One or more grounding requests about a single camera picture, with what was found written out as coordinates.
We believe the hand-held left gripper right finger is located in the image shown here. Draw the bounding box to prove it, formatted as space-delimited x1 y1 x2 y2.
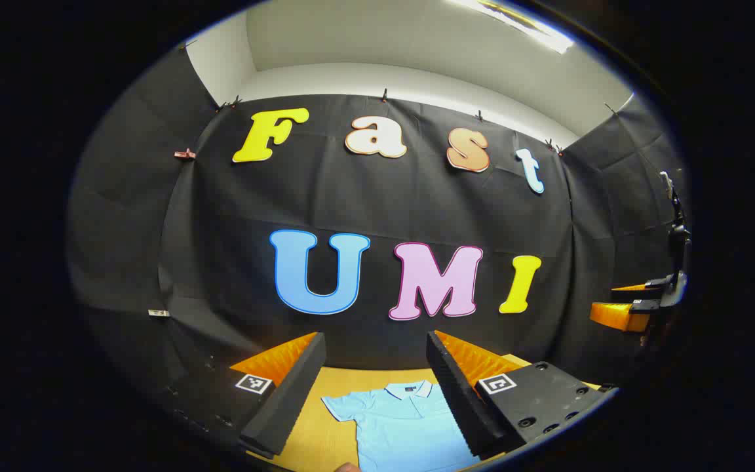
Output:
425 330 614 460

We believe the black backdrop cloth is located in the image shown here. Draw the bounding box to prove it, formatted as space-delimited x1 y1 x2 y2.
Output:
66 46 693 420

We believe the light blue T-shirt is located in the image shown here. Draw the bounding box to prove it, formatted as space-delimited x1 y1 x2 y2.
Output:
320 380 483 472

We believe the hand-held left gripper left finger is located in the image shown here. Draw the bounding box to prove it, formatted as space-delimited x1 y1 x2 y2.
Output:
155 332 327 458

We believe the ceiling light panel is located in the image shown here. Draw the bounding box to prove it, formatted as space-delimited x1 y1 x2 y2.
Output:
446 0 576 55

